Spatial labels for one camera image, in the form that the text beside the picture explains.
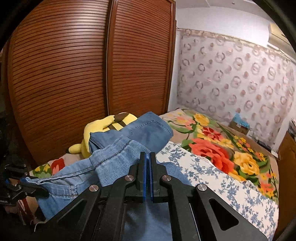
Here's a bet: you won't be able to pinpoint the circle patterned sheer curtain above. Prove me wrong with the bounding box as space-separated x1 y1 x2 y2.
177 29 295 147

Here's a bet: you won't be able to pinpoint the blue denim jeans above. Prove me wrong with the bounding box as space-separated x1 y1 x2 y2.
26 118 189 240

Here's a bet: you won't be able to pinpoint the yellow plush toy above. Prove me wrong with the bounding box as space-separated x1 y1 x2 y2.
68 112 137 158

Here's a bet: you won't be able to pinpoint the cardboard box with blue cloth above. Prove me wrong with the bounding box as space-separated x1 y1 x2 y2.
229 113 250 135

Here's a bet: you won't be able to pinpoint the white wall air conditioner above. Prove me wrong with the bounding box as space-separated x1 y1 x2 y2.
268 23 290 48

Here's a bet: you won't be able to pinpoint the brown wooden dresser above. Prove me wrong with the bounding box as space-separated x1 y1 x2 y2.
274 132 295 238

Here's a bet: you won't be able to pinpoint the blue white floral quilt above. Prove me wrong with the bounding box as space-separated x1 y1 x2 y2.
156 142 279 240

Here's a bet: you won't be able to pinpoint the brown louvered wardrobe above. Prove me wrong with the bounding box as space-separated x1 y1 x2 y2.
1 1 176 167

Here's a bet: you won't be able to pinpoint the floral fleece blanket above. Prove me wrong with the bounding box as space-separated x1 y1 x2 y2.
33 109 279 203

